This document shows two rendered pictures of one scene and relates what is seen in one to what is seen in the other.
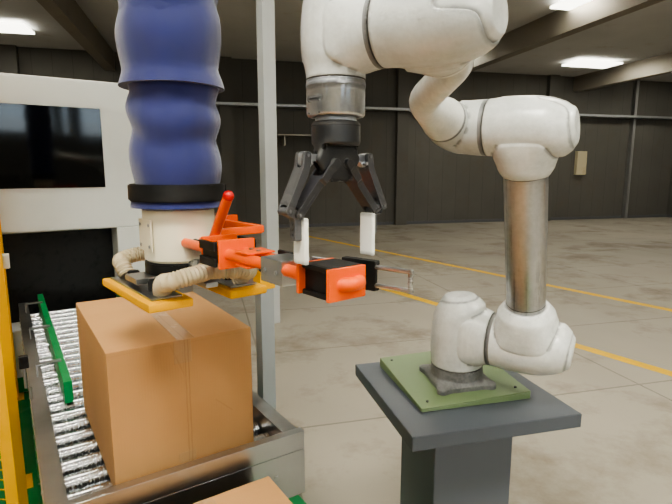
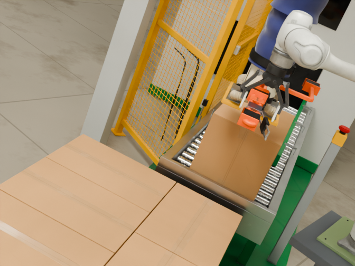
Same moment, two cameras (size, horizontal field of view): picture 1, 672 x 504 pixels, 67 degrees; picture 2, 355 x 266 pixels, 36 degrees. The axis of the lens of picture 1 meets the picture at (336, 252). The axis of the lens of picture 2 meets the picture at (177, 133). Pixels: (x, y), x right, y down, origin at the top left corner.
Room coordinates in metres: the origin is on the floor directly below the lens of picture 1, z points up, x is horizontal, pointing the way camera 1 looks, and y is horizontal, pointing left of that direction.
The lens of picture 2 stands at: (-0.87, -1.25, 1.95)
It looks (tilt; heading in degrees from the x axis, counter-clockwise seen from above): 23 degrees down; 44
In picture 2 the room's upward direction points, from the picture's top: 22 degrees clockwise
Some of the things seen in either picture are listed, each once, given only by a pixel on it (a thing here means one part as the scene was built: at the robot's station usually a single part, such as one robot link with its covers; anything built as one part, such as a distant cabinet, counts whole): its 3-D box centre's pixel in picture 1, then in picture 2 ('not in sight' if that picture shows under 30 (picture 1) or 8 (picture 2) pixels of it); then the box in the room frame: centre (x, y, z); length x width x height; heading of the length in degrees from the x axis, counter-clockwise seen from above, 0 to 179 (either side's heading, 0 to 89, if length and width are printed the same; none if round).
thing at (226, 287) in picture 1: (216, 274); (271, 107); (1.30, 0.31, 1.14); 0.34 x 0.10 x 0.05; 40
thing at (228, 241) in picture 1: (227, 250); (258, 95); (1.05, 0.23, 1.24); 0.10 x 0.08 x 0.06; 130
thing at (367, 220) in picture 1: (367, 233); (276, 113); (0.83, -0.05, 1.30); 0.03 x 0.01 x 0.07; 40
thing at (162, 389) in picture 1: (159, 372); (243, 143); (1.58, 0.59, 0.75); 0.60 x 0.40 x 0.40; 34
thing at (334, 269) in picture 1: (330, 279); (249, 119); (0.77, 0.01, 1.24); 0.08 x 0.07 x 0.05; 40
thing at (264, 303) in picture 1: (266, 385); (305, 200); (2.03, 0.30, 0.50); 0.07 x 0.07 x 1.00; 33
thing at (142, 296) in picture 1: (143, 285); (236, 92); (1.18, 0.46, 1.14); 0.34 x 0.10 x 0.05; 40
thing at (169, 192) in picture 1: (178, 191); (272, 60); (1.24, 0.38, 1.36); 0.23 x 0.23 x 0.04
